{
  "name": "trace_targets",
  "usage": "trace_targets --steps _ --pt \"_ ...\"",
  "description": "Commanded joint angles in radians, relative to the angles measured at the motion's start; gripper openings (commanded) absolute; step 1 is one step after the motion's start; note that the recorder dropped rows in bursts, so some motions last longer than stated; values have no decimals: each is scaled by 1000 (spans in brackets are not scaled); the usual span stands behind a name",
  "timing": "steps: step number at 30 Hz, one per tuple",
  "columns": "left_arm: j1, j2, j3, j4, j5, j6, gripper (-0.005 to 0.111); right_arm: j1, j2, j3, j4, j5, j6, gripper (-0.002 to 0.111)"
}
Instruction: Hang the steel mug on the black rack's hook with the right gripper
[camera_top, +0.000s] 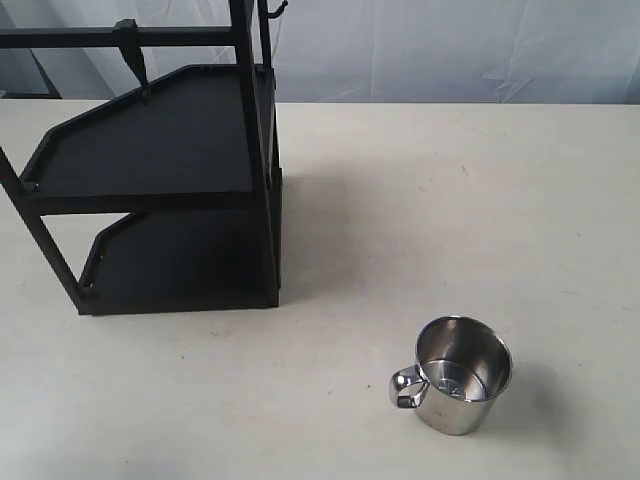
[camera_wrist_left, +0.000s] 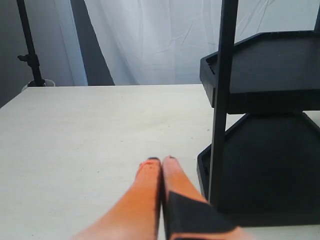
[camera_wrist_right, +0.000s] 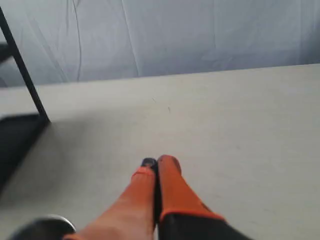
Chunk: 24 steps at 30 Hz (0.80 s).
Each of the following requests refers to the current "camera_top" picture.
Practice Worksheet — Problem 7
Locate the stainless steel mug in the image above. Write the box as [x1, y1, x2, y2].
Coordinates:
[389, 315, 513, 436]

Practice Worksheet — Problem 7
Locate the black two-tier metal rack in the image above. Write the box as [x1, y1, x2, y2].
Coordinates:
[1, 1, 283, 316]

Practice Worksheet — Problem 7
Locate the black side hook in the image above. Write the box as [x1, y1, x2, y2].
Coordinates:
[258, 0, 289, 20]

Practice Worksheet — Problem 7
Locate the white backdrop curtain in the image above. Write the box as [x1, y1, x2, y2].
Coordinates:
[1, 1, 639, 105]

